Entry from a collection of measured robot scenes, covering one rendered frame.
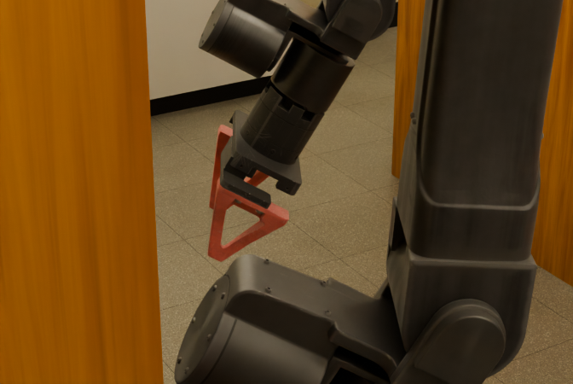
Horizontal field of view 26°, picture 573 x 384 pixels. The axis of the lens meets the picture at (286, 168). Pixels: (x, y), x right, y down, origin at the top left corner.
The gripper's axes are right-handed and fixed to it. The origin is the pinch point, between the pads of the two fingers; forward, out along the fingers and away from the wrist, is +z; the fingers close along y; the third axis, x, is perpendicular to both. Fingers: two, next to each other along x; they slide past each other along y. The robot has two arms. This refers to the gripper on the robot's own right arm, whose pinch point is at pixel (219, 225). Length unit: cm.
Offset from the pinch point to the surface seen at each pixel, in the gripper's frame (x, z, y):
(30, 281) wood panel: -20, -25, 66
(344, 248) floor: 77, 77, -192
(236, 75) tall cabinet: 48, 81, -299
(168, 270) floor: 37, 99, -181
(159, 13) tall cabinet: 13, 70, -286
